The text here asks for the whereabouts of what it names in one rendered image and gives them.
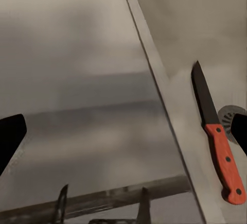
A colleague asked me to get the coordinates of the parer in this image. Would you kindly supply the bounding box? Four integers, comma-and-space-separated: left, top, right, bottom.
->
193, 61, 247, 205

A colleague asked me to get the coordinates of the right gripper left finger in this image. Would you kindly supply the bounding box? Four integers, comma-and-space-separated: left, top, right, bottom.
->
0, 114, 27, 175

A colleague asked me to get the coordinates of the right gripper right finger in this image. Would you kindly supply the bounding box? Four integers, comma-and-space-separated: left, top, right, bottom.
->
229, 114, 247, 155

